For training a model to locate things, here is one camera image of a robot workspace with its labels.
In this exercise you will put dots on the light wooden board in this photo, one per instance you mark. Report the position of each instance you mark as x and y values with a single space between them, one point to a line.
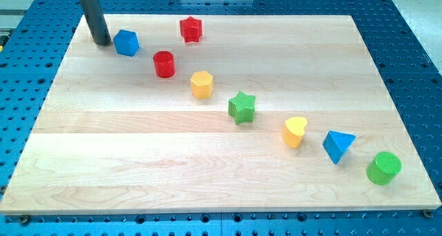
113 137

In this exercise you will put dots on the red star block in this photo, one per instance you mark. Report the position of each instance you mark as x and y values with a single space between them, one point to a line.
191 29

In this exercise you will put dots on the red cylinder block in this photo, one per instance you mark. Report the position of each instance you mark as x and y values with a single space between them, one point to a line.
164 64

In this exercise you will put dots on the green star block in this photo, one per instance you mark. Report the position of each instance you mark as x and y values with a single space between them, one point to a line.
242 107

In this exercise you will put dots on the green cylinder block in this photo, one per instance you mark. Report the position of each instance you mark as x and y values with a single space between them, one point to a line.
383 168

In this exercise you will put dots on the blue triangle block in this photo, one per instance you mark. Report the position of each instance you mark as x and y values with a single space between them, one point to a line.
336 144

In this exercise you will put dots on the blue cube block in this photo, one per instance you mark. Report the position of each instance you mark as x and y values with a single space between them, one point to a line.
126 43

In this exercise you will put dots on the yellow heart block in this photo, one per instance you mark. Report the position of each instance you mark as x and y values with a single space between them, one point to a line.
294 131

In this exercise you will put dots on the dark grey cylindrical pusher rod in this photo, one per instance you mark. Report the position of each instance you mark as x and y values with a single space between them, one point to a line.
96 22

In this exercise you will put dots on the yellow hexagon block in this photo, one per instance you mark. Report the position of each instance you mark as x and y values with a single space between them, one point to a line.
202 84

